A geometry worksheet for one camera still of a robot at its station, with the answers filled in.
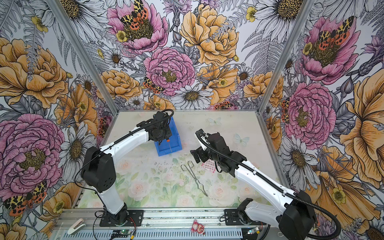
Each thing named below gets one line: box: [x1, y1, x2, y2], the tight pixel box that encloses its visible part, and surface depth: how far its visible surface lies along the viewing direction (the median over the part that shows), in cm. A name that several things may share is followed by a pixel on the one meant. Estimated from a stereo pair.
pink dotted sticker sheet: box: [201, 158, 217, 173], surface depth 93 cm
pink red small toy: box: [191, 219, 205, 235], surface depth 71 cm
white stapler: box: [67, 218, 86, 235], surface depth 72 cm
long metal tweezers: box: [180, 160, 208, 197], surface depth 92 cm
